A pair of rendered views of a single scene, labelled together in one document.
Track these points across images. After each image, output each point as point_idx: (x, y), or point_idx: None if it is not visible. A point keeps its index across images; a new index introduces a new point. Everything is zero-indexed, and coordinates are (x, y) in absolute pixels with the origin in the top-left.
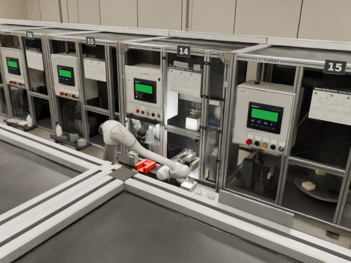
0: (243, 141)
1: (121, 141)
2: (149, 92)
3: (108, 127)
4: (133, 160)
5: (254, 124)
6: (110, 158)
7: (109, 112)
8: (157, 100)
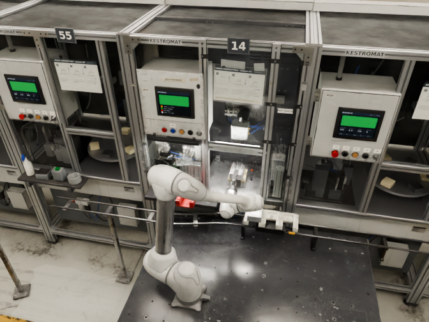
0: (326, 153)
1: (194, 197)
2: (183, 105)
3: (164, 180)
4: None
5: (344, 133)
6: (170, 217)
7: (115, 134)
8: (196, 114)
